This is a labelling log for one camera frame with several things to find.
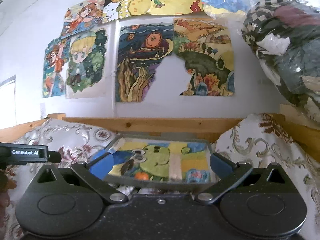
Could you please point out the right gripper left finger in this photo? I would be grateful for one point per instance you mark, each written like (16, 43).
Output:
(67, 202)

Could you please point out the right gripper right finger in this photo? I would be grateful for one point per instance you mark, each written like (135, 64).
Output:
(253, 202)

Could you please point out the person's left hand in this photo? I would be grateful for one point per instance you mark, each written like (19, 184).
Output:
(6, 184)

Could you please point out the orange haired girl painting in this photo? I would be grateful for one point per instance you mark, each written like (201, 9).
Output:
(55, 58)

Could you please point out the small orange fruit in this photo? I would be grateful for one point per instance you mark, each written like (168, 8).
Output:
(141, 175)

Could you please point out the grey tray with painted liner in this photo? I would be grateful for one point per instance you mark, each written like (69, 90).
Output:
(171, 164)

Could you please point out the blond anime child painting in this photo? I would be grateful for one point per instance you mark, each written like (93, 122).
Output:
(86, 73)

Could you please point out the red haired girl painting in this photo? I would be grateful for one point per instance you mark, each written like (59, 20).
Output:
(82, 17)

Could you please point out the landscape hill painting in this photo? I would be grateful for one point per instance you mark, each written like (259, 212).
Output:
(207, 51)

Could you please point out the swirly night sky painting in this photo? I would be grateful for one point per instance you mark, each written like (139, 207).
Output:
(141, 49)

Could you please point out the plastic bag of clothes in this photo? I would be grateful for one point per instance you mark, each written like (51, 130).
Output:
(284, 36)

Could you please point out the wooden bed frame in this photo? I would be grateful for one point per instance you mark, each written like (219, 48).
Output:
(303, 131)

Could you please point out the white wall pipe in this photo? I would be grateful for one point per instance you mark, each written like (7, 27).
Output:
(117, 28)

